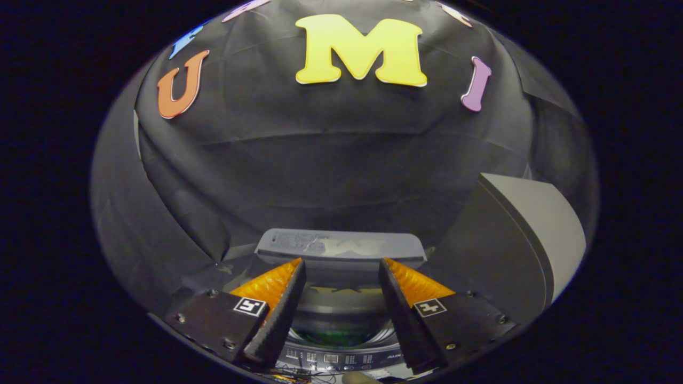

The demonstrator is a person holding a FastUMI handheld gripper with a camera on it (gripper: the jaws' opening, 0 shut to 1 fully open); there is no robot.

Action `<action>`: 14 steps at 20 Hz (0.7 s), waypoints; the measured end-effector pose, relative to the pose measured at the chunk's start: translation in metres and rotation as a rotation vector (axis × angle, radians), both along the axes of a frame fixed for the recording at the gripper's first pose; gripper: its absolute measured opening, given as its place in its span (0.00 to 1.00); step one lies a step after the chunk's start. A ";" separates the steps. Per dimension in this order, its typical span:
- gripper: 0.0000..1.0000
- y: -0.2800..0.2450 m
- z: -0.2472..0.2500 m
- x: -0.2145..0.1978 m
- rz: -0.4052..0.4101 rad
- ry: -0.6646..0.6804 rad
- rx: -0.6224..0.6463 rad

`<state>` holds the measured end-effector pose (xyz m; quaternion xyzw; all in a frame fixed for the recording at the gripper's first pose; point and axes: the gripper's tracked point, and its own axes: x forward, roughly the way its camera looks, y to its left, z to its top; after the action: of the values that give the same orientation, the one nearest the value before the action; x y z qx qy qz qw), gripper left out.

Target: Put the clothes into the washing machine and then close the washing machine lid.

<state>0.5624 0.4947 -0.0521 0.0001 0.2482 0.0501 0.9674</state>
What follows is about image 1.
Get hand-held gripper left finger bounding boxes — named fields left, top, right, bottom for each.
left=164, top=258, right=307, bottom=370

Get grey washing machine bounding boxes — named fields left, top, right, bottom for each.
left=181, top=251, right=459, bottom=374

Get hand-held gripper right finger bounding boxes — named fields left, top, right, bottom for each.
left=378, top=258, right=519, bottom=375

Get dark washing machine lid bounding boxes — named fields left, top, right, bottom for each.
left=255, top=228, right=427, bottom=263

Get beige cabinet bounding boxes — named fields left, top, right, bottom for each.
left=427, top=172, right=587, bottom=326

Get black floor cable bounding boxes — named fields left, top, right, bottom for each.
left=267, top=363, right=342, bottom=382

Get black backdrop cloth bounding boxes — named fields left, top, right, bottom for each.
left=90, top=0, right=599, bottom=315

